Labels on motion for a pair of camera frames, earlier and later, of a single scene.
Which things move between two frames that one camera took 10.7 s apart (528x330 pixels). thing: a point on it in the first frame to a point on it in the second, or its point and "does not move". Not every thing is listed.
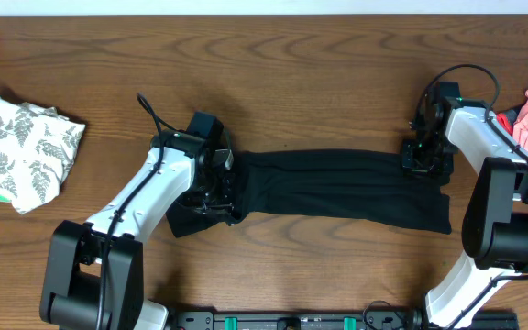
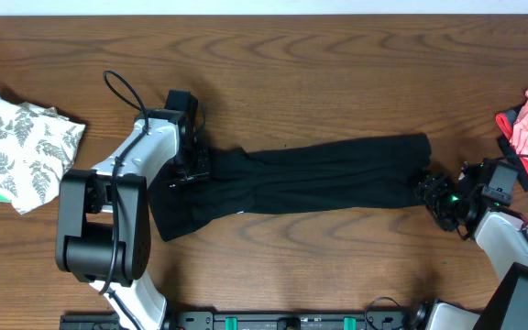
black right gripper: (410, 163) to (431, 189)
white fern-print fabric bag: (20, 152) does not move
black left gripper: (225, 203) to (202, 170)
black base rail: (214, 319) does not move
